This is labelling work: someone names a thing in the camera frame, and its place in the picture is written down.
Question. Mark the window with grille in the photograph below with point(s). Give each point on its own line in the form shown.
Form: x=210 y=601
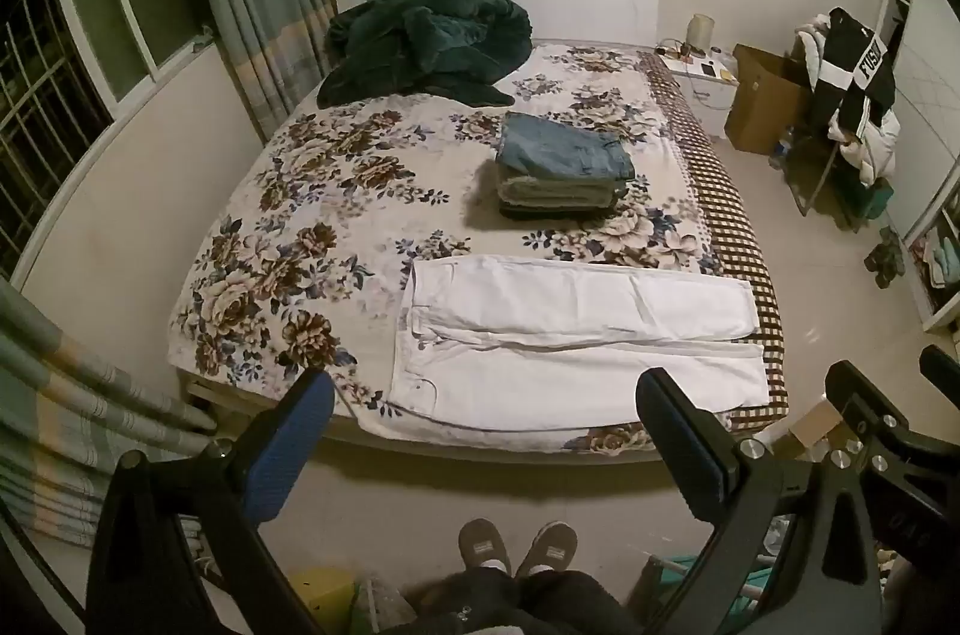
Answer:
x=82 y=42

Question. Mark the white cylindrical lamp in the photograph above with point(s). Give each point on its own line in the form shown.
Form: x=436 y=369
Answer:
x=700 y=33

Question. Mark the white nightstand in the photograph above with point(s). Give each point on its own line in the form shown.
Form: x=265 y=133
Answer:
x=709 y=95

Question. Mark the teal cloth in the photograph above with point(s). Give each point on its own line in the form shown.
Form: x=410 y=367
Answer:
x=870 y=196

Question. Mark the folded teal towels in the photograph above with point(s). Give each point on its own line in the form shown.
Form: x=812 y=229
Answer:
x=943 y=256

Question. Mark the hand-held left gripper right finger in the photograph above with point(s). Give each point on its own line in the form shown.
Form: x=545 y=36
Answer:
x=679 y=436

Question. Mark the dark green shoes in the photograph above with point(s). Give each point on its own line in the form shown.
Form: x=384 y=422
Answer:
x=885 y=256

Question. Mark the black and white jacket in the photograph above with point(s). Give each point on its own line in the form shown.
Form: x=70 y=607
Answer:
x=855 y=72

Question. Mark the brown checked mattress cover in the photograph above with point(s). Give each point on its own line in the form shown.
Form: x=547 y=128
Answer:
x=709 y=177

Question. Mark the folded dark pants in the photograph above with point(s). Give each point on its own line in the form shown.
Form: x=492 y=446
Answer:
x=551 y=214

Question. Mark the folded blue jeans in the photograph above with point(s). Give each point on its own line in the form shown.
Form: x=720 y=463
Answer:
x=562 y=143

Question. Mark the yellow box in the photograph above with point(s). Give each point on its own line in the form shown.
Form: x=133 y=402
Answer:
x=322 y=596

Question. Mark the person's legs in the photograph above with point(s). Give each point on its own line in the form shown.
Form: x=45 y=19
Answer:
x=525 y=605

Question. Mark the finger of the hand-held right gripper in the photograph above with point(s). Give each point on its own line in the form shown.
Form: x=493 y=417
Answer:
x=943 y=366
x=859 y=391

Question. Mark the white wardrobe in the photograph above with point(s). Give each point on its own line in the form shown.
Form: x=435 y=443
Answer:
x=926 y=80

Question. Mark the person's right slipper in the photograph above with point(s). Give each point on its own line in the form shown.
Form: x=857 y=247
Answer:
x=547 y=546

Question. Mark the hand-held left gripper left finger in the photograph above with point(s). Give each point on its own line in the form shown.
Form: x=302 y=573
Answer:
x=296 y=432

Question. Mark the dark green quilt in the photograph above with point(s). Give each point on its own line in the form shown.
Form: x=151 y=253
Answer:
x=420 y=42

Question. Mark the white puffy jacket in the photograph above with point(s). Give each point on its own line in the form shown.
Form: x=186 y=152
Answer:
x=874 y=151

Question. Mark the metal chair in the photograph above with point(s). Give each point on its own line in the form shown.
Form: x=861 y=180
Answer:
x=814 y=181

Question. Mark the floral-sheet bed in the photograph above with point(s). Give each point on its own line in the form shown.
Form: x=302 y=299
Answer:
x=330 y=215

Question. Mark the large cardboard box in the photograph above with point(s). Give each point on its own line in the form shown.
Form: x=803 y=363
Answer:
x=765 y=95

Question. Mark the person's left slipper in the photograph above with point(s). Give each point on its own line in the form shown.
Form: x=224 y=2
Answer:
x=484 y=545

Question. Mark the white pants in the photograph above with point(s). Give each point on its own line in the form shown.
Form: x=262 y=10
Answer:
x=525 y=372

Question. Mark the folded pale pants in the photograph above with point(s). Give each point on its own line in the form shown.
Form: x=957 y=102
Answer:
x=555 y=190

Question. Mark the small cardboard box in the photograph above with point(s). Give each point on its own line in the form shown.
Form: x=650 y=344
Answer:
x=814 y=429

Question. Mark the white headboard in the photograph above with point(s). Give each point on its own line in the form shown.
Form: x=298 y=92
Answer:
x=585 y=8

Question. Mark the person's slipper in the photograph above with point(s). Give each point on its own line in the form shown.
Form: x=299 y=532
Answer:
x=547 y=546
x=484 y=545

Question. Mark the teal basket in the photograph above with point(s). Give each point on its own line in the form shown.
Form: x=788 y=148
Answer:
x=671 y=579

